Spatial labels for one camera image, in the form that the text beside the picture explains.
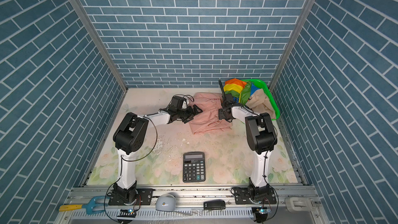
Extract aluminium corner post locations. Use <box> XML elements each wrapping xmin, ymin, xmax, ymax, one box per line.
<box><xmin>68</xmin><ymin>0</ymin><xmax>128</xmax><ymax>93</ymax></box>

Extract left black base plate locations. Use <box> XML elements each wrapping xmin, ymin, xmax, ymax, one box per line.
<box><xmin>107</xmin><ymin>187</ymin><xmax>153</xmax><ymax>206</ymax></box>

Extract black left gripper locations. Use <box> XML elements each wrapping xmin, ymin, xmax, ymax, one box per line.
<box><xmin>175</xmin><ymin>103</ymin><xmax>202</xmax><ymax>122</ymax></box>

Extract grey plastic handle bracket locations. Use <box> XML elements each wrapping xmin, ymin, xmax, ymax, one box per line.
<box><xmin>285</xmin><ymin>197</ymin><xmax>315</xmax><ymax>213</ymax></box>

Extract left circuit board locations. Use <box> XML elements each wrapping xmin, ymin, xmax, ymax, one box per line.
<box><xmin>116</xmin><ymin>209</ymin><xmax>137</xmax><ymax>224</ymax></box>

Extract beige shorts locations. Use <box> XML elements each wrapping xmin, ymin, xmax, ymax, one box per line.
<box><xmin>246</xmin><ymin>89</ymin><xmax>276</xmax><ymax>119</ymax></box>

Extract circuit board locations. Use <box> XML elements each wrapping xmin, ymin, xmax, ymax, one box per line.
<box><xmin>251</xmin><ymin>207</ymin><xmax>268</xmax><ymax>224</ymax></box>
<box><xmin>116</xmin><ymin>209</ymin><xmax>137</xmax><ymax>224</ymax></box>

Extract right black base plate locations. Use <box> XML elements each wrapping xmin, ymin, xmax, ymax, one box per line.
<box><xmin>230</xmin><ymin>186</ymin><xmax>277</xmax><ymax>205</ymax></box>

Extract pink shorts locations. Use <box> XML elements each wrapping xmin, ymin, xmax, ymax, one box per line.
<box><xmin>189</xmin><ymin>92</ymin><xmax>232</xmax><ymax>134</ymax></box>

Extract right circuit board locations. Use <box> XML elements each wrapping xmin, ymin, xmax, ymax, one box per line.
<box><xmin>251</xmin><ymin>207</ymin><xmax>268</xmax><ymax>224</ymax></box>

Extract rainbow striped shorts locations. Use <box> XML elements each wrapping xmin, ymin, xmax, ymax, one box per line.
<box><xmin>223</xmin><ymin>78</ymin><xmax>251</xmax><ymax>104</ymax></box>

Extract blue yellow hand fork tool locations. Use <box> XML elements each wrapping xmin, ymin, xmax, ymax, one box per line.
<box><xmin>59</xmin><ymin>196</ymin><xmax>107</xmax><ymax>215</ymax></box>

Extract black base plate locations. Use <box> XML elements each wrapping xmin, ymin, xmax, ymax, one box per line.
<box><xmin>230</xmin><ymin>186</ymin><xmax>277</xmax><ymax>205</ymax></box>
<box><xmin>107</xmin><ymin>187</ymin><xmax>153</xmax><ymax>206</ymax></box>

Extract aluminium front rail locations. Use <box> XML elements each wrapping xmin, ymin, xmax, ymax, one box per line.
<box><xmin>55</xmin><ymin>184</ymin><xmax>328</xmax><ymax>224</ymax></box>

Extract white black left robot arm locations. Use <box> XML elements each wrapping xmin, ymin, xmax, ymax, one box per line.
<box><xmin>112</xmin><ymin>95</ymin><xmax>203</xmax><ymax>205</ymax></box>

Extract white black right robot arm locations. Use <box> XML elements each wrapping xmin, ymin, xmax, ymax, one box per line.
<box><xmin>218</xmin><ymin>93</ymin><xmax>277</xmax><ymax>203</ymax></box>

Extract grey tape measure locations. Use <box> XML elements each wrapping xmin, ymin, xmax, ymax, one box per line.
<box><xmin>155</xmin><ymin>194</ymin><xmax>176</xmax><ymax>212</ymax></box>

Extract black desk calculator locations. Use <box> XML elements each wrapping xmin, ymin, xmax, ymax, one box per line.
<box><xmin>182</xmin><ymin>151</ymin><xmax>206</xmax><ymax>183</ymax></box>

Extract green plastic basket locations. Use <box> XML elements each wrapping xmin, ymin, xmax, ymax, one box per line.
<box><xmin>243</xmin><ymin>79</ymin><xmax>280</xmax><ymax>120</ymax></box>

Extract black key fob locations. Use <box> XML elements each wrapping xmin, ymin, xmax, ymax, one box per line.
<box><xmin>203</xmin><ymin>200</ymin><xmax>226</xmax><ymax>211</ymax></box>

